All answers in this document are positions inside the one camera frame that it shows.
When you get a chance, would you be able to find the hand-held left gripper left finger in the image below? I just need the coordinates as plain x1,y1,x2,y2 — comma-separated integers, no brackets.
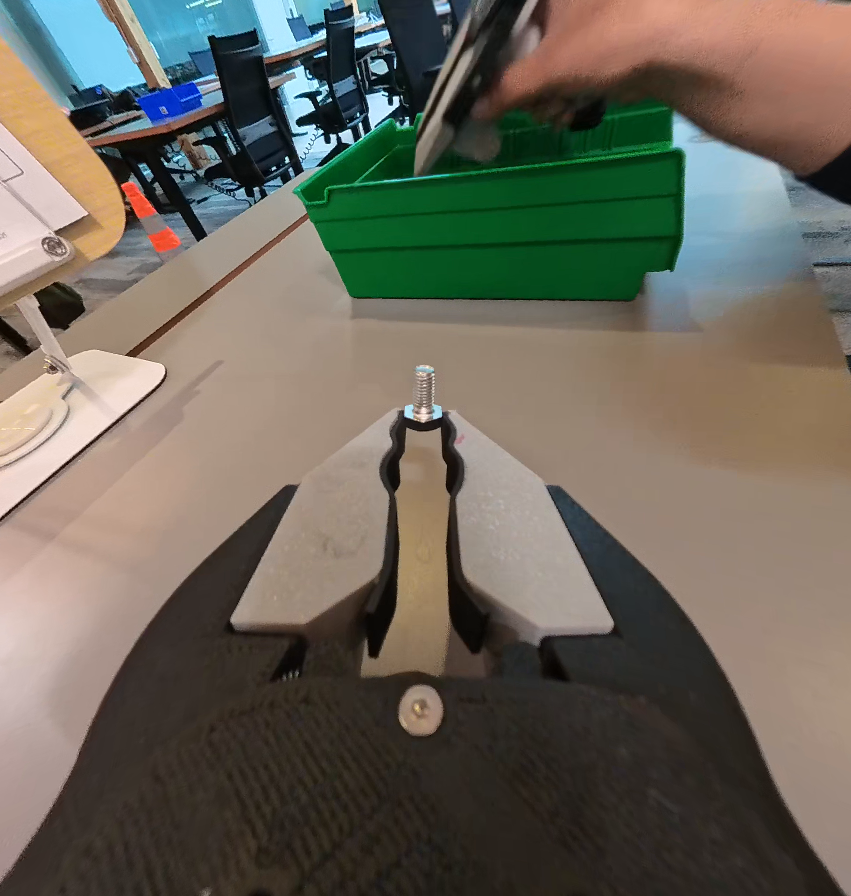
229,409,405,659

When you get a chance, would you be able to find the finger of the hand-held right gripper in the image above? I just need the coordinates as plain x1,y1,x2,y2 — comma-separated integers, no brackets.
413,0,512,177
459,0,545,132

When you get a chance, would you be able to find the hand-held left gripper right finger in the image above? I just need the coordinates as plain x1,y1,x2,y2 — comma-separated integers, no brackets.
441,412,615,655

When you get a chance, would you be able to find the green plastic bin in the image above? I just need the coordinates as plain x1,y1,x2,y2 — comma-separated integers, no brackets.
292,98,687,302

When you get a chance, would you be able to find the medium steel hex bolt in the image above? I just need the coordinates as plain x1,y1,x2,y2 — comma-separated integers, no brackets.
401,364,446,424

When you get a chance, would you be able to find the person's right forearm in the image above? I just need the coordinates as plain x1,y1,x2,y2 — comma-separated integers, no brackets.
698,0,851,209

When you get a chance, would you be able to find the person's right hand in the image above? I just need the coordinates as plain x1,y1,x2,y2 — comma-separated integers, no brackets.
476,0,722,126

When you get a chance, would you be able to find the black office chair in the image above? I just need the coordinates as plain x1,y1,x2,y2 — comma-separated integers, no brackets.
295,3,373,148
376,0,461,127
201,28,306,200

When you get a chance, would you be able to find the white stand base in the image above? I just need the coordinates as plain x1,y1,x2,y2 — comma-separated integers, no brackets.
0,294,167,540

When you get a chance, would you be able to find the small blue storage bin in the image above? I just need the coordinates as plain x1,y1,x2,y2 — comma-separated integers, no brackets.
137,80,204,123

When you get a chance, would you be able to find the orange traffic cone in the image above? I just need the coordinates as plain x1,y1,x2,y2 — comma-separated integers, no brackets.
120,181,183,266

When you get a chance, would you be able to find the wooden display board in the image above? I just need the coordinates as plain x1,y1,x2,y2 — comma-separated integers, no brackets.
0,10,127,326

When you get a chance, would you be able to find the printed instruction sheet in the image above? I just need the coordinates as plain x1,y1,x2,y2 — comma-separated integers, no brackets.
0,98,90,302

